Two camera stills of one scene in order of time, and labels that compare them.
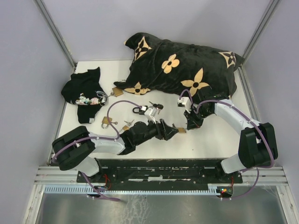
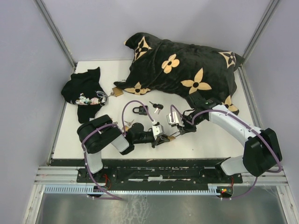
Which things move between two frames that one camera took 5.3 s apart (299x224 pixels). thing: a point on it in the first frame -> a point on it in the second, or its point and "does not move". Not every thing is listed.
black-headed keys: x=159 y=106 does not move
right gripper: x=191 y=122 -> x=183 y=129
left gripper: x=164 y=131 -> x=160 y=140
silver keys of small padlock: x=129 y=123 does not move
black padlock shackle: x=141 y=110 does not move
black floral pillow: x=174 y=68 does not move
